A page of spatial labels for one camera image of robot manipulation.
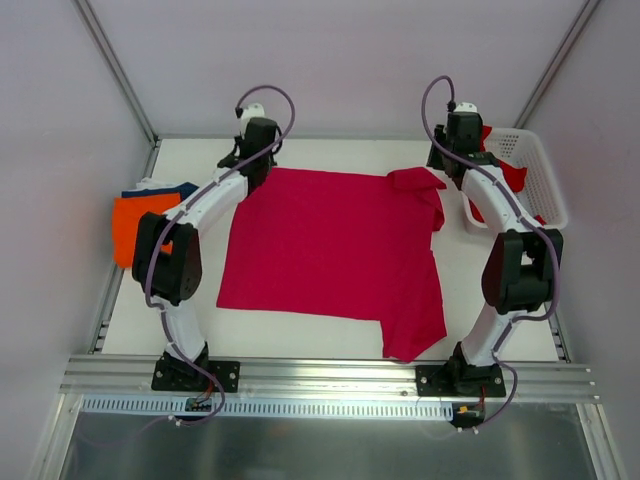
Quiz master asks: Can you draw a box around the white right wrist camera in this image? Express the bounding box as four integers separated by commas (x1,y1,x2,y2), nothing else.
454,102,478,113

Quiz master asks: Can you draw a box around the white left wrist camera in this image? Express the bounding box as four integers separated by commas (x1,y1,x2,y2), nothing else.
240,103,265,121

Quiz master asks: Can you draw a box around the orange folded t shirt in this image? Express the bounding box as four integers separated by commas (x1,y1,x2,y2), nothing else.
111,193,181,269

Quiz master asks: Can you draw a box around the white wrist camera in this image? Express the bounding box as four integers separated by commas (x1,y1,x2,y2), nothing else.
240,103,265,121
454,102,478,113

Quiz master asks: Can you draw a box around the white slotted cable duct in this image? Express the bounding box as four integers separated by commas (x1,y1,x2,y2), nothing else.
81,395,454,421

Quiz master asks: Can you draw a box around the red t shirt in basket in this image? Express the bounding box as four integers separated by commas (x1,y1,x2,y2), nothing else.
469,125,528,224

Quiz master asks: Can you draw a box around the navy blue folded t shirt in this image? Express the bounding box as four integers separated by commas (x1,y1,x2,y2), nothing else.
121,182,198,200

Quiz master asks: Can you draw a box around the white folded t shirt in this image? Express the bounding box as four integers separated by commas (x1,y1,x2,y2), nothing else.
135,177,178,191

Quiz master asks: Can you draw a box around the white perforated plastic basket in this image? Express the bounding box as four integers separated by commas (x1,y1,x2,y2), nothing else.
486,127,569,230

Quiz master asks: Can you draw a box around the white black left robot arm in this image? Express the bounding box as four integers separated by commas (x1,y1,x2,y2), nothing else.
132,103,283,390

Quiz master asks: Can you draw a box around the magenta t shirt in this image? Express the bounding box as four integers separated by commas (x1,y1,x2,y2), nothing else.
217,167,447,362

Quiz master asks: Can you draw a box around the aluminium front rail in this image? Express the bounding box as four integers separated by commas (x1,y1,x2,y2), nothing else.
59,354,602,404

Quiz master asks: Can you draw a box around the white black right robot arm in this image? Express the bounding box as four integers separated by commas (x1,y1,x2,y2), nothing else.
428,102,563,396

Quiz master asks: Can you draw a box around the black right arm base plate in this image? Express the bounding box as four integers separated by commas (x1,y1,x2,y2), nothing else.
414,364,506,398

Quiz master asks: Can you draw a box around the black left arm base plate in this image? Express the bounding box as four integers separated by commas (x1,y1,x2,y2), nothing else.
151,355,241,393

